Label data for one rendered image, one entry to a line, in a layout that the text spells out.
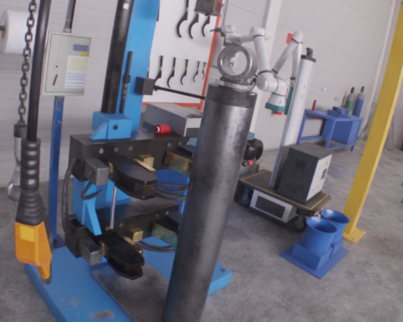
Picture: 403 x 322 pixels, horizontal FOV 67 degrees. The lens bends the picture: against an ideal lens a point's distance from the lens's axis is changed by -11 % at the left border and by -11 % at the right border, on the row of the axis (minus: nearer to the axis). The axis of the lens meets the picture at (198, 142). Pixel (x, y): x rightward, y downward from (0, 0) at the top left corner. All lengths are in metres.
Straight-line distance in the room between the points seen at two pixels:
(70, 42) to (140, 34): 0.49
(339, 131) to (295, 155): 4.96
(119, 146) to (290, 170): 2.17
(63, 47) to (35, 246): 1.56
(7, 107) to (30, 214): 2.64
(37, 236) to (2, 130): 2.68
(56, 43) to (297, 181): 2.57
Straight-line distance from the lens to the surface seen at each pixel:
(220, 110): 1.37
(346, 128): 8.34
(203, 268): 1.67
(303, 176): 3.51
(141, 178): 1.55
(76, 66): 2.26
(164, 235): 2.14
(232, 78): 1.39
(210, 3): 1.80
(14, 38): 2.07
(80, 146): 1.69
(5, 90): 3.37
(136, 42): 1.96
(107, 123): 1.76
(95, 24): 3.63
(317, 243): 3.06
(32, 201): 0.80
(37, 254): 0.87
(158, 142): 1.93
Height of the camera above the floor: 1.60
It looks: 15 degrees down
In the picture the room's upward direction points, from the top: 11 degrees clockwise
